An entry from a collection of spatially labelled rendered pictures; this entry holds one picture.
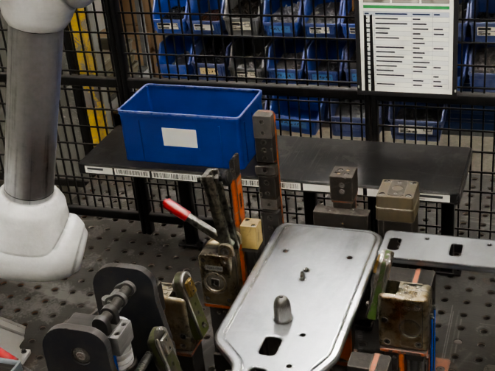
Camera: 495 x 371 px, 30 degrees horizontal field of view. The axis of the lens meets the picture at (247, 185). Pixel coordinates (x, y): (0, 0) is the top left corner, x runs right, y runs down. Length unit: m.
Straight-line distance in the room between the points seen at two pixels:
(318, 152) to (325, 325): 0.62
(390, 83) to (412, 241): 0.43
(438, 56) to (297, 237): 0.52
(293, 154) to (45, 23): 0.72
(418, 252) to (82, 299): 0.90
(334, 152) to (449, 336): 0.49
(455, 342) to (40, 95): 1.02
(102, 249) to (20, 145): 0.74
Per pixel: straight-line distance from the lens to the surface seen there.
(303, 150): 2.16
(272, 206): 2.04
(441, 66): 2.09
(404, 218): 1.91
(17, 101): 1.80
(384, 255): 1.60
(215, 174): 1.69
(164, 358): 1.51
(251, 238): 1.82
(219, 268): 1.77
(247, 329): 1.64
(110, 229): 2.60
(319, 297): 1.71
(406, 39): 2.08
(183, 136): 2.11
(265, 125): 1.95
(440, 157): 2.11
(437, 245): 1.85
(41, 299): 2.37
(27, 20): 1.70
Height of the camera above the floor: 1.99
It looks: 28 degrees down
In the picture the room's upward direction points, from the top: 6 degrees counter-clockwise
